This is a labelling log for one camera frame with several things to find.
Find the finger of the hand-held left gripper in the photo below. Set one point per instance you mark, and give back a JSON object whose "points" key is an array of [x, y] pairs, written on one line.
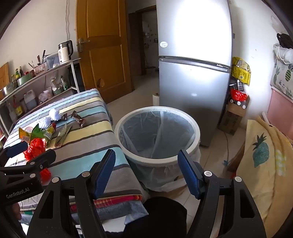
{"points": [[45, 156], [16, 148]]}

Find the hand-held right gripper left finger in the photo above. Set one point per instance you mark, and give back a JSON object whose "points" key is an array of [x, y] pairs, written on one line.
{"points": [[105, 174]]}

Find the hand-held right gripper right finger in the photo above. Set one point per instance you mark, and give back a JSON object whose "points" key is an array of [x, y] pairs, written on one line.
{"points": [[190, 174]]}

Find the red plastic bag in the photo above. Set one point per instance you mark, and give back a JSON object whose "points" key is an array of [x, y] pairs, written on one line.
{"points": [[238, 95], [36, 147]]}

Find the beige paper packet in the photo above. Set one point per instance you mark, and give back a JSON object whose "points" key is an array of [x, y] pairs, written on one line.
{"points": [[61, 136]]}

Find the green snack wrapper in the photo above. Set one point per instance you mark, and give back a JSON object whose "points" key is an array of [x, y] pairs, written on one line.
{"points": [[39, 131]]}

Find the white tissue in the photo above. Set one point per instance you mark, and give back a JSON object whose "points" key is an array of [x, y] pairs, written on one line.
{"points": [[44, 122]]}

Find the white foam net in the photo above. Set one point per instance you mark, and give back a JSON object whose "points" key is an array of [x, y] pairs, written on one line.
{"points": [[55, 114]]}

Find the white trash bin with liner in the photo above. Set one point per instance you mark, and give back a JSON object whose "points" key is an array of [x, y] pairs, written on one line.
{"points": [[160, 137]]}

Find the brown snack wrapper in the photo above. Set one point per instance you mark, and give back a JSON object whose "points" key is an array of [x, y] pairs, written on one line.
{"points": [[79, 119]]}

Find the person's left hand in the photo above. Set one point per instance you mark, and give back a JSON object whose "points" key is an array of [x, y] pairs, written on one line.
{"points": [[16, 210]]}

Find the small red plastic scrap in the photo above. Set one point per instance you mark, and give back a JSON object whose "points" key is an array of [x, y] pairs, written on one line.
{"points": [[45, 175]]}

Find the red plaid cloth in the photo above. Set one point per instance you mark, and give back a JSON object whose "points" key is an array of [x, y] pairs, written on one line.
{"points": [[114, 201]]}

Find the striped blanket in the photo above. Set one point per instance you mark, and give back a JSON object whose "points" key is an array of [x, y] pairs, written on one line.
{"points": [[87, 137]]}

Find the brown cardboard piece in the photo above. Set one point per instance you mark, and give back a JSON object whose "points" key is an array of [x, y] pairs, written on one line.
{"points": [[235, 158]]}

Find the white plastic jug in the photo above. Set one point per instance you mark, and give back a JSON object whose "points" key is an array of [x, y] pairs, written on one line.
{"points": [[29, 99]]}

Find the metal basin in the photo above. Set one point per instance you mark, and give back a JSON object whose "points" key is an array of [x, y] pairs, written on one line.
{"points": [[10, 88]]}

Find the brown cardboard box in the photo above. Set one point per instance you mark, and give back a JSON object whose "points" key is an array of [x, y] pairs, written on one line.
{"points": [[231, 119]]}

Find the green basin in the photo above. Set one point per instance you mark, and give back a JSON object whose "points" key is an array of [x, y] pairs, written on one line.
{"points": [[25, 79]]}

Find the yellow pineapple blanket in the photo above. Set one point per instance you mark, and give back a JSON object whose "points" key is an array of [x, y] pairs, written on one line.
{"points": [[263, 171]]}

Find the plastic bag of goods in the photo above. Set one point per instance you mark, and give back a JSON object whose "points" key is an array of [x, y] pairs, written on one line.
{"points": [[55, 82]]}

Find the wooden cutting board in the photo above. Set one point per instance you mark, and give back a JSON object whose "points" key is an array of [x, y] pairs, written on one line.
{"points": [[4, 73]]}

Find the white paper roll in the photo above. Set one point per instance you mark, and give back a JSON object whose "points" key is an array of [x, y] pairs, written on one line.
{"points": [[156, 99]]}

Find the white metal shelf rack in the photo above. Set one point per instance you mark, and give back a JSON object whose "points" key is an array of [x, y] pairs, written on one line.
{"points": [[73, 75]]}

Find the red plastic bag on box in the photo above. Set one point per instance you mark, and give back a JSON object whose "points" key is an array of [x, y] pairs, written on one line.
{"points": [[238, 95]]}

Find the silver refrigerator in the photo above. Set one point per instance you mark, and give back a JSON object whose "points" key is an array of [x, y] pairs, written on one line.
{"points": [[194, 80]]}

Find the clear plastic storage box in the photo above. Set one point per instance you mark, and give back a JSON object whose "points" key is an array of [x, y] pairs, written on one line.
{"points": [[51, 60]]}

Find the white electric kettle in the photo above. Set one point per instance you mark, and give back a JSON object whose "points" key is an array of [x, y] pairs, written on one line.
{"points": [[64, 52]]}

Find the pink cabinet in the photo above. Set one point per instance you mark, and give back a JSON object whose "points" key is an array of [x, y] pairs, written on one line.
{"points": [[281, 107]]}

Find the yellow packet bag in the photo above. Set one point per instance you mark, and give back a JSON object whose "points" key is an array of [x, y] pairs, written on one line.
{"points": [[240, 71]]}

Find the brown wooden door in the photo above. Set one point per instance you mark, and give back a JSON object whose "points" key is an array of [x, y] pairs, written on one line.
{"points": [[103, 57]]}

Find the white pineapple printed cloth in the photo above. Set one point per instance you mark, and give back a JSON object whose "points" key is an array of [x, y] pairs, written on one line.
{"points": [[282, 75]]}

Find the white cloth bag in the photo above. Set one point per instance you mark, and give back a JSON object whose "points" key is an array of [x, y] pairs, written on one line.
{"points": [[283, 55]]}

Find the black bag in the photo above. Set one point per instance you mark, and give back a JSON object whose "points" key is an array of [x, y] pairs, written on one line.
{"points": [[285, 40]]}

